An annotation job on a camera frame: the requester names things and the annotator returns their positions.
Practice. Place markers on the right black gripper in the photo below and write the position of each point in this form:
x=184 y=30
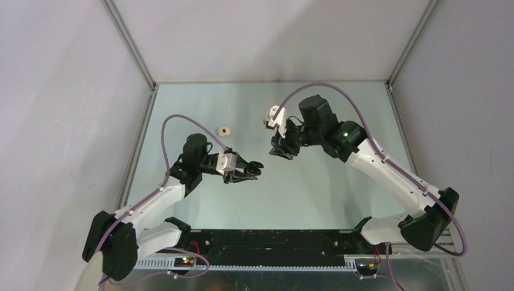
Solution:
x=283 y=147

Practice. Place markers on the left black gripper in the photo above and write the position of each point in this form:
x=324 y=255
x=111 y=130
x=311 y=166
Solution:
x=236 y=176

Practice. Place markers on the black earbud charging case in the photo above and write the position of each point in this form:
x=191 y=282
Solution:
x=254 y=168

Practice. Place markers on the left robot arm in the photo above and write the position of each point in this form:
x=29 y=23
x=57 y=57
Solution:
x=152 y=201

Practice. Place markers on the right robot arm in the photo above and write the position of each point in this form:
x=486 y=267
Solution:
x=424 y=218

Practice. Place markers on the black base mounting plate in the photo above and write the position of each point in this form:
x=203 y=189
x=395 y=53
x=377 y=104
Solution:
x=278 y=248

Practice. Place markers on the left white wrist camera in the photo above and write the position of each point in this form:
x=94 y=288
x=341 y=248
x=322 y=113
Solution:
x=226 y=163

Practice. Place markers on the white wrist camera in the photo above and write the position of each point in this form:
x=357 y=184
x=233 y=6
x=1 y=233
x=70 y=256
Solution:
x=226 y=163
x=275 y=118

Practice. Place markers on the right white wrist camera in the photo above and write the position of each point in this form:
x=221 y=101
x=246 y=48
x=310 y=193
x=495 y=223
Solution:
x=275 y=118

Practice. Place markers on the aluminium frame rail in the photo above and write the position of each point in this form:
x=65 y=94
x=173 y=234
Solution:
x=180 y=259

